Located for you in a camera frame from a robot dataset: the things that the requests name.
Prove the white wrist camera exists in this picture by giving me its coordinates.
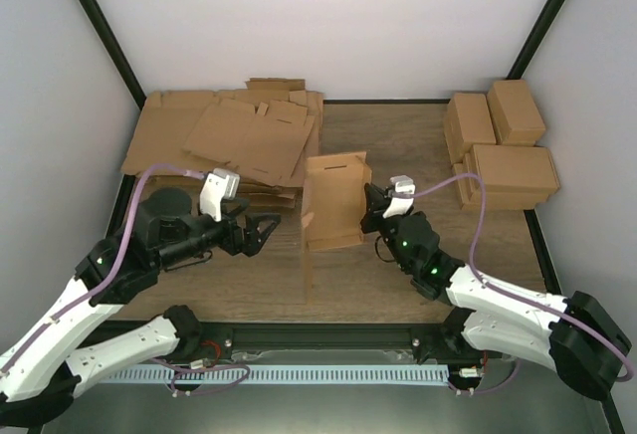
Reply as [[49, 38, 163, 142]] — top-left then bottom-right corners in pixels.
[[382, 175, 416, 219], [199, 168, 240, 222]]

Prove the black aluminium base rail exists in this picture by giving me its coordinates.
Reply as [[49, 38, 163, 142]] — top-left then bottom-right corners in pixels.
[[99, 322, 469, 361]]

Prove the folded box back middle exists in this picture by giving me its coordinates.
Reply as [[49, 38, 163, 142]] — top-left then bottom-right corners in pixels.
[[443, 93, 497, 164]]

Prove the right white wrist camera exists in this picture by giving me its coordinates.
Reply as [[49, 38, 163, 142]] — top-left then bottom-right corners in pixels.
[[382, 175, 416, 219]]

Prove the light blue slotted cable duct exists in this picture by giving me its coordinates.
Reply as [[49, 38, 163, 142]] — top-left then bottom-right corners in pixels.
[[105, 364, 449, 387]]

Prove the folded box front top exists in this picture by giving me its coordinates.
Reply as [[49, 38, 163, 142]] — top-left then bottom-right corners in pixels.
[[463, 144, 560, 195]]

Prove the cardboard box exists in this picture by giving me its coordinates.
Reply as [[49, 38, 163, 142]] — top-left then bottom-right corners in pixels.
[[300, 151, 372, 301]]

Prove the folded box back right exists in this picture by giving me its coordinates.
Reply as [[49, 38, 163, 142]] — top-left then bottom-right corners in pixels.
[[487, 80, 546, 146]]

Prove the left black frame post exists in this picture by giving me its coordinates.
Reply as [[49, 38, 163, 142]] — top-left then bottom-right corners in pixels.
[[78, 0, 146, 109]]

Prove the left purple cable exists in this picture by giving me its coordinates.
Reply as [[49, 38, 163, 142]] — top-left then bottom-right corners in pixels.
[[0, 163, 253, 400]]

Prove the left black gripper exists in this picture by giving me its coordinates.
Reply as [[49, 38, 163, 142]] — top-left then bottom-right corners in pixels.
[[158, 197, 283, 269]]

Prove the folded box front bottom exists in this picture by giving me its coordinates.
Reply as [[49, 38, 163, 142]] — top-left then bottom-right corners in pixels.
[[452, 162, 554, 211]]

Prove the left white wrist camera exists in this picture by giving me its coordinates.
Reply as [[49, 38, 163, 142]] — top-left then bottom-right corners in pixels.
[[199, 168, 240, 222]]

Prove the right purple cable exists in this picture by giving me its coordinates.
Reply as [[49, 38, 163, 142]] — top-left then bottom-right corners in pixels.
[[410, 172, 634, 397]]

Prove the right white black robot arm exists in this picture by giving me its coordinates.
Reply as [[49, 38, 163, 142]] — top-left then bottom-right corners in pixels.
[[360, 176, 634, 401]]

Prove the stack of flat cardboard sheets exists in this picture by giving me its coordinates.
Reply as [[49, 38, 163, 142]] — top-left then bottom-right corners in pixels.
[[121, 78, 323, 208]]

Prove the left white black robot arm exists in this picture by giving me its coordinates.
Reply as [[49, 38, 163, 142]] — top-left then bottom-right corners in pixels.
[[1, 187, 281, 428]]

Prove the black frame post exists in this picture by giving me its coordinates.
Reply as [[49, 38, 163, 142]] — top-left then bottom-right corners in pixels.
[[78, 0, 146, 109], [506, 0, 566, 80]]

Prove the right black frame post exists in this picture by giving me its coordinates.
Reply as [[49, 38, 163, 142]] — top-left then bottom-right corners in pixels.
[[506, 0, 566, 80]]

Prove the purple cable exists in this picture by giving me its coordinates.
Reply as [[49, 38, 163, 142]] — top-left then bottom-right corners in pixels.
[[410, 172, 634, 397], [0, 163, 253, 400]]

